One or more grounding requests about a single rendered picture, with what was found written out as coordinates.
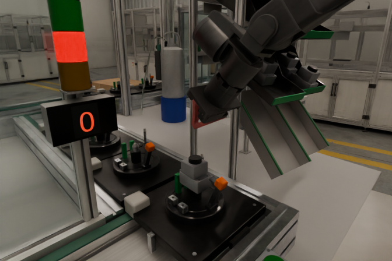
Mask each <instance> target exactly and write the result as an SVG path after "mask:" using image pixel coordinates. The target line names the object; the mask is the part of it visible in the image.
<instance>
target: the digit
mask: <svg viewBox="0 0 392 261"><path fill-rule="evenodd" d="M71 115H72V122H73V129H74V134H75V138H76V139H77V138H80V137H84V136H89V135H92V134H95V133H100V132H101V130H100V121H99V111H98V106H97V102H96V103H90V104H84V105H77V106H74V107H71Z"/></svg>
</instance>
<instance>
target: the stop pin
mask: <svg viewBox="0 0 392 261"><path fill-rule="evenodd" d="M147 238H148V250H149V251H150V252H151V253H152V252H154V251H155V250H156V238H155V234H154V233H153V232H150V233H148V234H147Z"/></svg>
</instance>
